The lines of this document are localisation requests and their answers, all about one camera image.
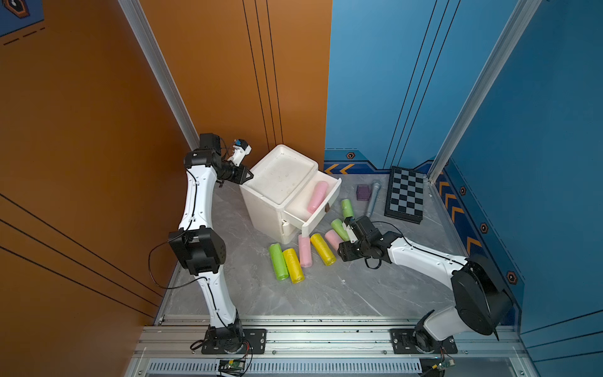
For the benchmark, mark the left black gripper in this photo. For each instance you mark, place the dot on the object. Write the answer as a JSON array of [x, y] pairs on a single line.
[[242, 171]]

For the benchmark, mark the right aluminium corner post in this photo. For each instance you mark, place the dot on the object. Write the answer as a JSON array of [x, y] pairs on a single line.
[[517, 23]]

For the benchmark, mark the white three-drawer cabinet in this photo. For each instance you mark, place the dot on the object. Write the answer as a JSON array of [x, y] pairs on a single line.
[[278, 179]]

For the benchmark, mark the black silver chessboard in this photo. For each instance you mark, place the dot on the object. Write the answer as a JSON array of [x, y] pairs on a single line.
[[405, 195]]

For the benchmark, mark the right green circuit board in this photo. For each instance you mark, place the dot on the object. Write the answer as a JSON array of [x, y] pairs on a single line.
[[442, 367]]

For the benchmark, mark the left aluminium corner post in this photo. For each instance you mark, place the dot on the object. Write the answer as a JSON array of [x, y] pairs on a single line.
[[150, 47]]

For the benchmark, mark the purple embossed cube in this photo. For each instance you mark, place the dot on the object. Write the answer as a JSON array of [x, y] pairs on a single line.
[[363, 192]]

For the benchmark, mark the yellow roll right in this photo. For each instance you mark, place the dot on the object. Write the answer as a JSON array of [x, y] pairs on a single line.
[[323, 249]]

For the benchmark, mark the aluminium mounting rail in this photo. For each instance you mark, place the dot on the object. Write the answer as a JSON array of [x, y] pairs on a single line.
[[323, 346]]

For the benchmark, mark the green roll near microphone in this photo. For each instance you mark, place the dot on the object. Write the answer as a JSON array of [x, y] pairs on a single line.
[[347, 209]]

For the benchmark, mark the green roll with label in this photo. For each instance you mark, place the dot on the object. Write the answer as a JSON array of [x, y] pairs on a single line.
[[338, 226]]

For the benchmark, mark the yellow roll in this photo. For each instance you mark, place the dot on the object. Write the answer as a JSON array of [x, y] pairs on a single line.
[[323, 249], [293, 266]]

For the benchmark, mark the white drawer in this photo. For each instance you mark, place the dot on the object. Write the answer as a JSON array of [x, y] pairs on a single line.
[[296, 212]]

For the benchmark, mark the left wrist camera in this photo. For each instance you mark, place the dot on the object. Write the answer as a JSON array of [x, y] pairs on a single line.
[[240, 150]]

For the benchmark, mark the yellow roll left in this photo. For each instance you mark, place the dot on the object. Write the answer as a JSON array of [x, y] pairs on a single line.
[[293, 266]]

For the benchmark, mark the pink roll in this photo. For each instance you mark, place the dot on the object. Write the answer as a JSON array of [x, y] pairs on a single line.
[[305, 253], [318, 196], [333, 239]]

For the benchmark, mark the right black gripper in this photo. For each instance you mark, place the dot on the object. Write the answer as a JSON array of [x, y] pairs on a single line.
[[345, 252]]

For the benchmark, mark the aluminium corner post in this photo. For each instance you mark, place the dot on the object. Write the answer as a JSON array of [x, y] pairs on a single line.
[[150, 47], [517, 23]]

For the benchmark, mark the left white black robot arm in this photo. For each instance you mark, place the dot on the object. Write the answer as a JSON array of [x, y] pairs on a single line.
[[197, 246]]

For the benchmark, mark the green circuit board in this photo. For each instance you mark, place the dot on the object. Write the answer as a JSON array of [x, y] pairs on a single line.
[[442, 367], [232, 367]]

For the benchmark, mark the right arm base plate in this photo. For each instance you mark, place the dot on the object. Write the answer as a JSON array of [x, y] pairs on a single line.
[[410, 341]]

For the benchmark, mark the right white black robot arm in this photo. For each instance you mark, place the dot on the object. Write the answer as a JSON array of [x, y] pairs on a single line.
[[481, 298]]

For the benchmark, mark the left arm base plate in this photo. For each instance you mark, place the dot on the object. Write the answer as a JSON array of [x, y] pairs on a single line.
[[247, 341]]

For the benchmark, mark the green roll leftmost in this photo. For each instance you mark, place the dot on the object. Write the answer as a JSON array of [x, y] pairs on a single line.
[[278, 261]]

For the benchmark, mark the left green circuit board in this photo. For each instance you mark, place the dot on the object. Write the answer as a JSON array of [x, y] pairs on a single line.
[[232, 367]]

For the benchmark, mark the silver toy microphone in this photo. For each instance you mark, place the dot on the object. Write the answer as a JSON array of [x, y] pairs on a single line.
[[372, 199]]

